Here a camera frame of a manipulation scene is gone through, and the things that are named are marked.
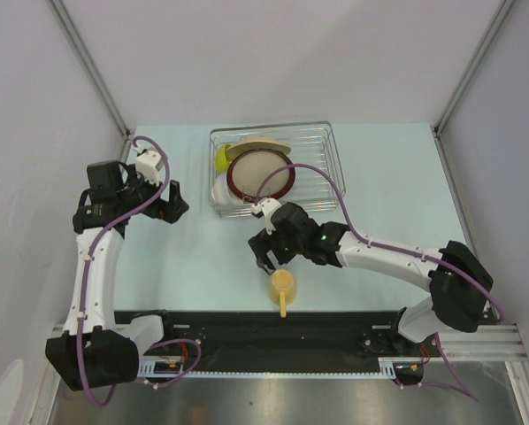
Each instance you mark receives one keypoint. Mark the white bowl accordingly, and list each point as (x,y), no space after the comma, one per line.
(221,194)

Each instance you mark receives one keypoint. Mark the yellow mug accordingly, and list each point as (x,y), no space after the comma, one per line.
(282,290)

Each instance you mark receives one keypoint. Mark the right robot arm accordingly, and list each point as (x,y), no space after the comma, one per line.
(455,281)

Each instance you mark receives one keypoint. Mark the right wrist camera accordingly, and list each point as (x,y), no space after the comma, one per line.
(265,209)

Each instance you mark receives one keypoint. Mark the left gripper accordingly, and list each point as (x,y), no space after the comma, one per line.
(170,210)

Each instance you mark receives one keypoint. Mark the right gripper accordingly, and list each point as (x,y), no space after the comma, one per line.
(261,244)

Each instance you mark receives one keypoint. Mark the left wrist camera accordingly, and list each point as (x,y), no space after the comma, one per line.
(148,164)

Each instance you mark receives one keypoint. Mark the beige bird plate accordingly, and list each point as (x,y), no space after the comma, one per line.
(254,144)

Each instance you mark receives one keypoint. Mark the metal wire dish rack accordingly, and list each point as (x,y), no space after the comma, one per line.
(295,162)

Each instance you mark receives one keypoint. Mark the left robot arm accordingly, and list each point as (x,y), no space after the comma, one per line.
(91,351)

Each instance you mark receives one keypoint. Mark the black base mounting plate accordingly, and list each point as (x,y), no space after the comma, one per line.
(249,337)

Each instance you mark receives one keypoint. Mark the lime green bowl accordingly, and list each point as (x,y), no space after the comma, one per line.
(221,160)

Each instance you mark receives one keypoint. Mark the white cable duct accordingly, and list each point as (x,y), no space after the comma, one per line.
(377,369)

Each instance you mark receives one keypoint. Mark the aluminium frame rail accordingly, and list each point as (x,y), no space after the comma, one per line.
(488,344)

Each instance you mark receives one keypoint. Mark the brown rimmed plate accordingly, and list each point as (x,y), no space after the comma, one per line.
(247,172)

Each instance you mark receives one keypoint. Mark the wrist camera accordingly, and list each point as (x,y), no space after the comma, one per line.
(265,209)
(148,164)

